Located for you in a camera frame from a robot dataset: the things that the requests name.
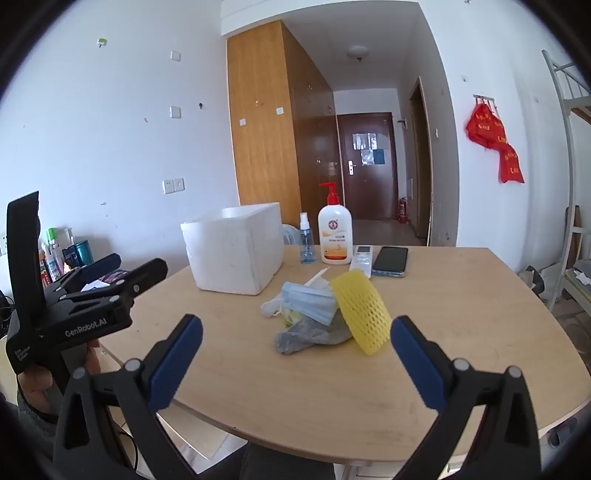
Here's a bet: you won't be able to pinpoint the wooden wardrobe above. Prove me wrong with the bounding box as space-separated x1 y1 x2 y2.
226 19 340 227

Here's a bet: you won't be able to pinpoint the brown side door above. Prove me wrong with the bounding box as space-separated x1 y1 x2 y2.
409 76 435 246

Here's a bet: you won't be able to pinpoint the person's left forearm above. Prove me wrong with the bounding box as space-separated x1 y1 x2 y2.
0 397 63 467

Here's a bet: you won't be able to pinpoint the blue face mask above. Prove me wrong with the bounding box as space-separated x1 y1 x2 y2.
281 281 339 326

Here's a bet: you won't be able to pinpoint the white door papers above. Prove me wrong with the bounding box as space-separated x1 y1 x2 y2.
353 133 377 164

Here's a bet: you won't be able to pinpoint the white foam box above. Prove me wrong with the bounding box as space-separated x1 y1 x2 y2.
180 202 284 296

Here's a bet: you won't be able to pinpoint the patterned cloth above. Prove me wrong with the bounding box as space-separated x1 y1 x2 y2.
81 269 132 292

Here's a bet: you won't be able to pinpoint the brown wooden board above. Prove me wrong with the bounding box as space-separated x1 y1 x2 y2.
566 205 583 264

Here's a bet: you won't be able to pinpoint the person's left hand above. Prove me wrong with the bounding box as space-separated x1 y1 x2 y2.
17 339 101 416

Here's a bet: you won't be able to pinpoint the cluster of toiletry bottles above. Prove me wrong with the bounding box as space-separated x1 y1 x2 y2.
38 226 77 283

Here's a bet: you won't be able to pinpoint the white remote control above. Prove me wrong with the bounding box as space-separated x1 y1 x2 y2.
349 246 375 278

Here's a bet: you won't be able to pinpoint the red hanging bag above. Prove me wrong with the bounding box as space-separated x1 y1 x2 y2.
498 143 526 184
465 102 506 152

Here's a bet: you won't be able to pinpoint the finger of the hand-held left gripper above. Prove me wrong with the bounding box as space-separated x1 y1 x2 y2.
34 257 169 330
46 253 123 289

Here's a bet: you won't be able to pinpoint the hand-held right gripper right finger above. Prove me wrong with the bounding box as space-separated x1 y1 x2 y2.
390 315 542 480

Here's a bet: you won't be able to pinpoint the yellow foam fruit net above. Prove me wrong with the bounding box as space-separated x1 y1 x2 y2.
330 270 393 356

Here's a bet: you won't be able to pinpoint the person's dark trousers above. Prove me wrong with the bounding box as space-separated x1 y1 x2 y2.
222 440 335 480

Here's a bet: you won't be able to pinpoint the brown entrance door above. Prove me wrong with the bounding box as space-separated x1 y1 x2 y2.
337 112 399 221

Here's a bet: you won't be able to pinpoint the white foam sheet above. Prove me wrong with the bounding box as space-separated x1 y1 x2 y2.
302 270 331 290

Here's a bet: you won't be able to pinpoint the white lotion pump bottle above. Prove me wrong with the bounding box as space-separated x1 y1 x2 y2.
318 182 354 266

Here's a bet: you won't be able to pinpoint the grey sock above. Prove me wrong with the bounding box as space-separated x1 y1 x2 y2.
273 307 356 356

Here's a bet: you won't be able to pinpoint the metal bunk bed frame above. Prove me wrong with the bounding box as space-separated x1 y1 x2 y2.
541 48 591 319

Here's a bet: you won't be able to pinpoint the black smartphone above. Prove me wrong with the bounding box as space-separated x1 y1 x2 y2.
372 246 409 278

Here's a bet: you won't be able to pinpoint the blue spray bottle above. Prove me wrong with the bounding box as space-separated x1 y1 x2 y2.
298 212 316 265

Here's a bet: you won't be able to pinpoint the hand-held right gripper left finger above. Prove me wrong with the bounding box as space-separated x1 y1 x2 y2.
53 314 204 480

